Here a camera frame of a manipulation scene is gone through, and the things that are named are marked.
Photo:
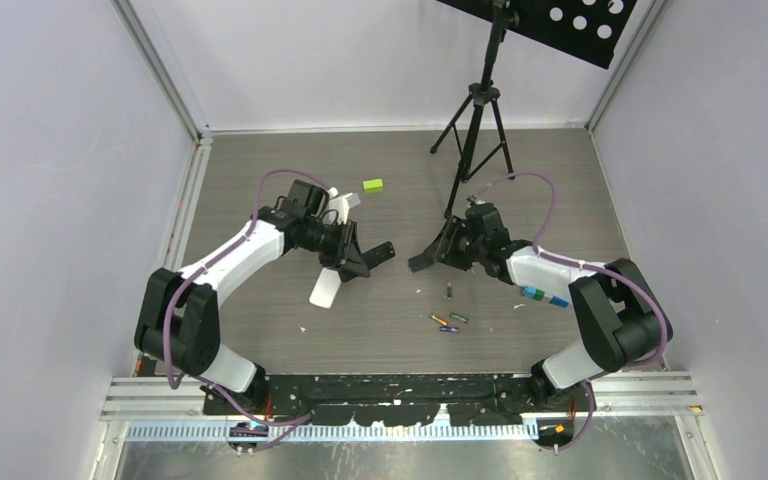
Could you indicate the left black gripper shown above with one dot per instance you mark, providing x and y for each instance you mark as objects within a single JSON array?
[{"x": 347, "y": 252}]

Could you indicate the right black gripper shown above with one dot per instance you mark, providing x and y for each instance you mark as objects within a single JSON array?
[{"x": 444, "y": 246}]

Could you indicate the black remote control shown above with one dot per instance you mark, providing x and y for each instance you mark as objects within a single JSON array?
[{"x": 379, "y": 255}]

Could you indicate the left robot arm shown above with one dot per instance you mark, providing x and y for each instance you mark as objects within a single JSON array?
[{"x": 179, "y": 318}]

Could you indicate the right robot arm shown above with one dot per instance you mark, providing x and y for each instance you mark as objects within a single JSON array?
[{"x": 619, "y": 320}]

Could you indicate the white remote control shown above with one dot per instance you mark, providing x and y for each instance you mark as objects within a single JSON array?
[{"x": 325, "y": 289}]

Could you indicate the blue green lego block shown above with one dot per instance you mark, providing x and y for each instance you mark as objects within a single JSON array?
[{"x": 539, "y": 295}]

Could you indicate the black tripod stand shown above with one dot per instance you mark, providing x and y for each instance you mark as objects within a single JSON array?
[{"x": 481, "y": 94}]

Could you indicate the black perforated board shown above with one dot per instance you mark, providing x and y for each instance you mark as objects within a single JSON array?
[{"x": 586, "y": 30}]

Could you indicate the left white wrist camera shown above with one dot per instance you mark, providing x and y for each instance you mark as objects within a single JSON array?
[{"x": 339, "y": 205}]

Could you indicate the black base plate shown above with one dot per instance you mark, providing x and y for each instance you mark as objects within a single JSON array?
[{"x": 396, "y": 400}]

